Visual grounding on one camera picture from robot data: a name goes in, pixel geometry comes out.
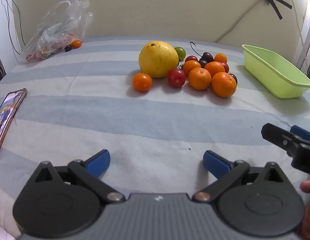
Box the striped bed sheet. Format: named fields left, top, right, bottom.
left=0, top=36, right=310, bottom=240

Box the yellow grapefruit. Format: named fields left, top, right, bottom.
left=138, top=41, right=180, bottom=78

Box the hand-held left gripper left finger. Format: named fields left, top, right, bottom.
left=25, top=149, right=126, bottom=204

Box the green cherry tomato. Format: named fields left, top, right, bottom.
left=174, top=46, right=187, bottom=61

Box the clear plastic bag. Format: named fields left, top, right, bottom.
left=20, top=0, right=94, bottom=64

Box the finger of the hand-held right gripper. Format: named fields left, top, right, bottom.
left=261, top=123, right=310, bottom=156
left=290, top=125, right=310, bottom=143

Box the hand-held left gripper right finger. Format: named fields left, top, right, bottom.
left=192, top=150, right=291, bottom=203

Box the white cable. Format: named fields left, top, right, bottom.
left=285, top=0, right=306, bottom=57

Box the smartphone with gold case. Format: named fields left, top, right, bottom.
left=0, top=88, right=28, bottom=162

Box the green plastic basin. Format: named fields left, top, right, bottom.
left=241, top=44, right=310, bottom=99

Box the black cable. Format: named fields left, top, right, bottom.
left=6, top=0, right=27, bottom=47
left=1, top=0, right=21, bottom=55

